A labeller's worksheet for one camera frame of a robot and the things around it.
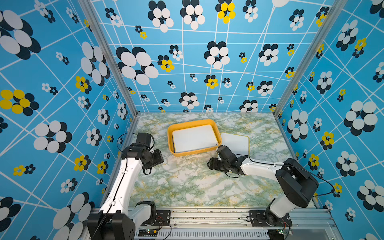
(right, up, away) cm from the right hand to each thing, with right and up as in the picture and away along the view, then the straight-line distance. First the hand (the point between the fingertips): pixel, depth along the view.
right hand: (211, 165), depth 90 cm
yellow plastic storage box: (-19, +24, +18) cm, 36 cm away
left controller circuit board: (-33, -28, -17) cm, 47 cm away
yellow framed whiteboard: (-11, +15, +21) cm, 28 cm away
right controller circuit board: (+29, -28, -19) cm, 45 cm away
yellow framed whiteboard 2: (+21, +11, +12) cm, 27 cm away
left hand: (-28, +7, -10) cm, 31 cm away
